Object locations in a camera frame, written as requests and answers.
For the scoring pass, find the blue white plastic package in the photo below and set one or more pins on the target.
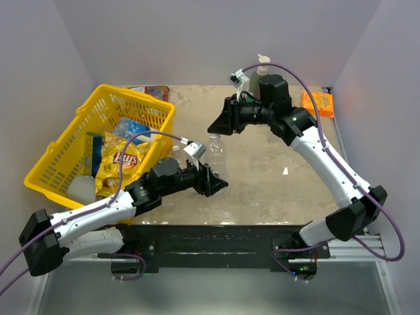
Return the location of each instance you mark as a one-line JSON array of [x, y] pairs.
[[127, 128]]

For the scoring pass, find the clear plastic bottle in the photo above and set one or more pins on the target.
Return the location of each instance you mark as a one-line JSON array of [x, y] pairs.
[[216, 156]]

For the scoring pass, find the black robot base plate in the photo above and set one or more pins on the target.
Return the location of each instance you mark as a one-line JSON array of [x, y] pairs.
[[150, 248]]

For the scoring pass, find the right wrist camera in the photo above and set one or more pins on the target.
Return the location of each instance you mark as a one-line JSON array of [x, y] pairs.
[[240, 81]]

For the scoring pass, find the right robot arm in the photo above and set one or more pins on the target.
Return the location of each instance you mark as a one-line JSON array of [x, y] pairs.
[[357, 200]]

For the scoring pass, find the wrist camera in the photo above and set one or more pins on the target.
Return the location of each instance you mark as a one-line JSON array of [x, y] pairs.
[[240, 81], [194, 151]]

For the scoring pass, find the red snack bag behind basket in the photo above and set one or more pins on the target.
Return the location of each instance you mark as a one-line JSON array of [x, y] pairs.
[[160, 92]]

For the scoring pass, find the orange candy box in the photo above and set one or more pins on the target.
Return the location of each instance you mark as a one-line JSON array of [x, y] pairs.
[[324, 102]]

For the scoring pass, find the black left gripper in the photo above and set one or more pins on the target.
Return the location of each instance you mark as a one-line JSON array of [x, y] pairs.
[[208, 184]]

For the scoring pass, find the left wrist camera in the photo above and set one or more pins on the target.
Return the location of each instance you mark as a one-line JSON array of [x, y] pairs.
[[194, 151]]

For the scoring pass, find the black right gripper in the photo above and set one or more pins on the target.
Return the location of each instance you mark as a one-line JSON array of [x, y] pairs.
[[229, 122]]

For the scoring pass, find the green soap pump bottle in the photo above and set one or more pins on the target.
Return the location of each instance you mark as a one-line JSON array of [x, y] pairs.
[[257, 74]]

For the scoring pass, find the aluminium frame rail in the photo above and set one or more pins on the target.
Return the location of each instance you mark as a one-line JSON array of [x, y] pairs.
[[352, 252]]

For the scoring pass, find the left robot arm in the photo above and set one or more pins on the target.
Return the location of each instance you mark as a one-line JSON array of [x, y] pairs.
[[45, 239]]

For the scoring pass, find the yellow plastic shopping basket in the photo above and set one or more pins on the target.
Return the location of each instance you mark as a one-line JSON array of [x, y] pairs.
[[64, 158]]

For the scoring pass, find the yellow Lays chips bag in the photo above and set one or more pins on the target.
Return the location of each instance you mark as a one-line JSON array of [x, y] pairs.
[[116, 170]]

